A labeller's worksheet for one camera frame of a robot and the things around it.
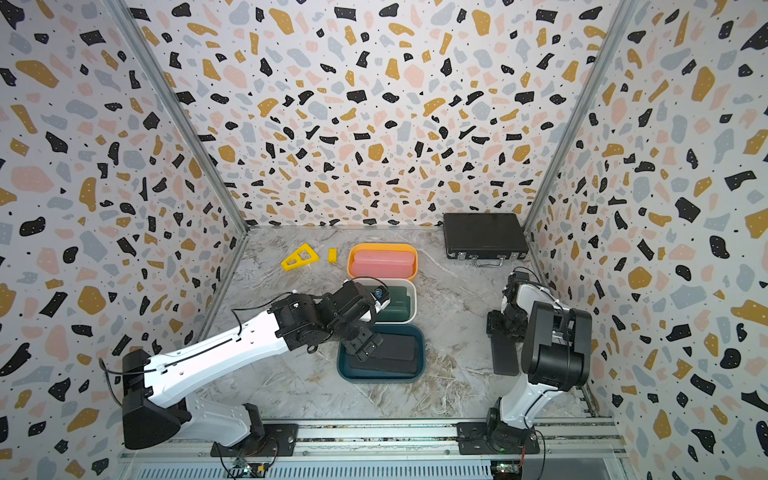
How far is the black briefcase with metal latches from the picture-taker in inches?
44.0

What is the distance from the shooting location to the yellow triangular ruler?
1.12 m

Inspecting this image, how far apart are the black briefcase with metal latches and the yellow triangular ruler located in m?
0.52
